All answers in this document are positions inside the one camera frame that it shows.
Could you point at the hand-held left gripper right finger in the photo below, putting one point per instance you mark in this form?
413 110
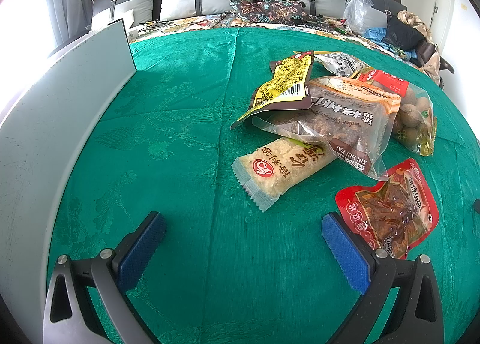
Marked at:
345 254

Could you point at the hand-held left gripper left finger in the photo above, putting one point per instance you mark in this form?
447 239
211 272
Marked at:
144 250

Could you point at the red snack packet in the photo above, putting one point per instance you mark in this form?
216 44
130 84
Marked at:
393 205

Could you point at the pale yellow red-print snack packet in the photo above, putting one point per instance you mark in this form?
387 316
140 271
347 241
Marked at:
277 167

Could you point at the orange brown walnut packet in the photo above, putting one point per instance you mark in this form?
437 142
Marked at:
337 111

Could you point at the white cardboard box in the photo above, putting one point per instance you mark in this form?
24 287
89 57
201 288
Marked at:
56 122

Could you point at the green patterned cloth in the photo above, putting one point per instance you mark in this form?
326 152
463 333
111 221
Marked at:
180 122

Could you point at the clear bag of round fruits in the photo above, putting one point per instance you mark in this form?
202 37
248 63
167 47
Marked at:
412 115

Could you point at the yellow black snack packet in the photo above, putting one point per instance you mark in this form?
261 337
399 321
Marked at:
285 81

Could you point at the silver yellow-edged snack packet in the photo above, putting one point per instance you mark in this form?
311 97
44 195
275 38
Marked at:
341 63

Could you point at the dark brown chair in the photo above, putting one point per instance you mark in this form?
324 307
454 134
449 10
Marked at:
437 57

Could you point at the blue cloth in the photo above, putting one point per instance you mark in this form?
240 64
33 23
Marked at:
377 34

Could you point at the black bag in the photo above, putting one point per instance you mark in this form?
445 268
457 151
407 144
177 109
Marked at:
403 34

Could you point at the beige clothing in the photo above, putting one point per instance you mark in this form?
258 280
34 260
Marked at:
422 29

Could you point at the clear plastic bag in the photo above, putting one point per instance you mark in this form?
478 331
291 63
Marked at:
360 12

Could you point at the dark floral quilt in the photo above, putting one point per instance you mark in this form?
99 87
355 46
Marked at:
270 3

